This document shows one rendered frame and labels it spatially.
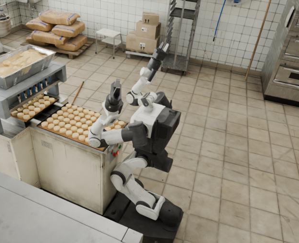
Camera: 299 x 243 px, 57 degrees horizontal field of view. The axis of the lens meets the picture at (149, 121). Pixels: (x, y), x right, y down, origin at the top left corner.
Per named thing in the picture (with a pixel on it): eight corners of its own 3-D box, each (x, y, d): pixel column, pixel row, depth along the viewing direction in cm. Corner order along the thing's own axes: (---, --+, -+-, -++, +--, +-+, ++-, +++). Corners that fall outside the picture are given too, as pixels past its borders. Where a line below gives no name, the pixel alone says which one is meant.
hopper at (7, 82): (-23, 84, 205) (-28, 67, 197) (31, 59, 248) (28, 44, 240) (7, 95, 197) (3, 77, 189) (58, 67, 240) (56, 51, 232)
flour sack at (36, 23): (45, 33, 521) (44, 24, 511) (25, 30, 528) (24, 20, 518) (64, 23, 578) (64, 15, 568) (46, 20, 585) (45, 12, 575)
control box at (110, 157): (105, 163, 219) (105, 150, 211) (119, 145, 237) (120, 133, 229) (109, 164, 218) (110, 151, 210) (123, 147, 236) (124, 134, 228)
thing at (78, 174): (41, 193, 274) (26, 120, 222) (62, 170, 300) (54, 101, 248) (102, 221, 255) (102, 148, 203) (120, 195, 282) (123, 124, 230)
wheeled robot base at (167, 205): (185, 212, 269) (191, 190, 250) (167, 260, 229) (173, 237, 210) (126, 188, 286) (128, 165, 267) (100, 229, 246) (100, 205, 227)
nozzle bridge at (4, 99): (-22, 126, 219) (-35, 88, 199) (40, 87, 274) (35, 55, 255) (10, 139, 210) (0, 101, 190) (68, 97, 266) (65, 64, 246)
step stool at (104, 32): (124, 52, 585) (125, 30, 559) (113, 59, 551) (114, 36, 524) (106, 47, 597) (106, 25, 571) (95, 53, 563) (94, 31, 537)
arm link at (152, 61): (171, 55, 203) (162, 69, 208) (163, 49, 208) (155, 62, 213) (160, 51, 193) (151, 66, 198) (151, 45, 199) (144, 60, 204)
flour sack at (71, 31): (72, 39, 511) (72, 30, 501) (51, 35, 515) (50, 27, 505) (86, 28, 569) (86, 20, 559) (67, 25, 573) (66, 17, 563)
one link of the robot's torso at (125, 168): (126, 175, 248) (159, 154, 219) (117, 189, 234) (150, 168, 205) (114, 163, 246) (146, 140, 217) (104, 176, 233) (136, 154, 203)
